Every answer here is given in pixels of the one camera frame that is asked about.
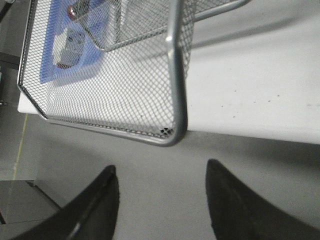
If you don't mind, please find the silver mesh three-tier rack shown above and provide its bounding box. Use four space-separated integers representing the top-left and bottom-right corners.
17 0 247 147

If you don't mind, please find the blue plastic tray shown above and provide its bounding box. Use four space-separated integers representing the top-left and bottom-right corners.
39 0 121 85

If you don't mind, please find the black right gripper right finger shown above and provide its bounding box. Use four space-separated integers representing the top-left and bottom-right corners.
205 159 320 240

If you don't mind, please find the red emergency stop button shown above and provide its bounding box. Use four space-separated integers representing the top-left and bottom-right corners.
67 0 90 21

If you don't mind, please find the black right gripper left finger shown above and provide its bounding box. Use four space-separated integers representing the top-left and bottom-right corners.
13 165 120 240

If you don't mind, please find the black cabinet on floor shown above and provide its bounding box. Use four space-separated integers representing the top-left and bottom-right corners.
0 180 61 224

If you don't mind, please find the white circuit breaker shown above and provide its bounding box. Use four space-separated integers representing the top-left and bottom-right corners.
56 27 85 70

